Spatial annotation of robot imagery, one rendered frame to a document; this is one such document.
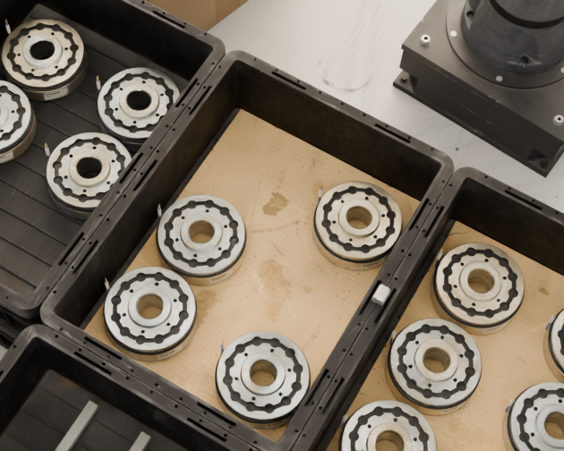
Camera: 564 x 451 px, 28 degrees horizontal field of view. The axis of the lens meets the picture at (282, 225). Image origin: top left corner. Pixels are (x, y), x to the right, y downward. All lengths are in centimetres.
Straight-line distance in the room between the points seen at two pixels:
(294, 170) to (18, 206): 33
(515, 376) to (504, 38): 44
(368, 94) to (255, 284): 40
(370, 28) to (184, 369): 63
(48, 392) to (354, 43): 68
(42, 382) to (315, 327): 31
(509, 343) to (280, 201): 31
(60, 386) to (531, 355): 53
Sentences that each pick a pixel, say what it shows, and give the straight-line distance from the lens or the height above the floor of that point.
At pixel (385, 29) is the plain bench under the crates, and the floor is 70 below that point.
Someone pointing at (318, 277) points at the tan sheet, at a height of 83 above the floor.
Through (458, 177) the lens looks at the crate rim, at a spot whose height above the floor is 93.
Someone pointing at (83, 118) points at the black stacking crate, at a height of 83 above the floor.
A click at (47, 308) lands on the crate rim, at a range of 119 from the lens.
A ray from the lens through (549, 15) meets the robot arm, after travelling 144.
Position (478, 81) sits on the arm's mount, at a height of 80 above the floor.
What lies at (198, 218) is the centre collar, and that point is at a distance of 129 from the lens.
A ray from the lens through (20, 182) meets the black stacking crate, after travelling 138.
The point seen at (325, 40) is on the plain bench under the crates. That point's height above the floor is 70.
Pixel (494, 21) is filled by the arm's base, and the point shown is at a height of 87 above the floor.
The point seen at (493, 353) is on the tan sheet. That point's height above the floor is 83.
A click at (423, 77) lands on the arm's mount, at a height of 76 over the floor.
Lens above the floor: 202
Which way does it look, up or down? 64 degrees down
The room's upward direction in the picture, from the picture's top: 5 degrees clockwise
